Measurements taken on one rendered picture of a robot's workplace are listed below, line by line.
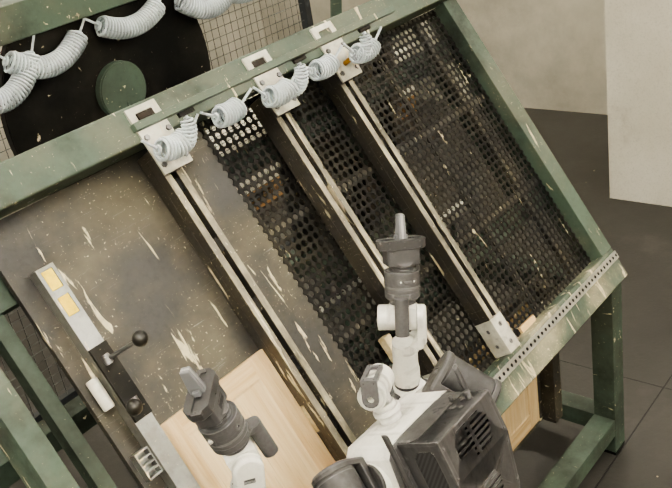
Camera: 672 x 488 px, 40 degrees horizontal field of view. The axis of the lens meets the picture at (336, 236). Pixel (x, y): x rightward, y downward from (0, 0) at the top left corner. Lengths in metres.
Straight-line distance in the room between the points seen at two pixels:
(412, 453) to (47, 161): 1.08
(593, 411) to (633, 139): 2.38
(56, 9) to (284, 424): 1.33
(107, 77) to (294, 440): 1.25
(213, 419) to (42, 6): 1.41
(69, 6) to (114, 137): 0.59
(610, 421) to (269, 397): 1.82
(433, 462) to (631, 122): 4.19
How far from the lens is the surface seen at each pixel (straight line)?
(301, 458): 2.47
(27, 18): 2.77
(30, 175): 2.25
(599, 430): 3.86
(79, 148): 2.32
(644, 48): 5.69
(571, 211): 3.50
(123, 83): 2.99
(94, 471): 2.28
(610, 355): 3.73
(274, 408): 2.45
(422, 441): 1.90
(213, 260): 2.43
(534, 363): 3.08
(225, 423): 1.87
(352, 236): 2.68
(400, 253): 2.24
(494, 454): 2.00
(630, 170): 5.99
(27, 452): 2.13
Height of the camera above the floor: 2.59
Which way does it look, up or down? 26 degrees down
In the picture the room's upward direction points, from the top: 10 degrees counter-clockwise
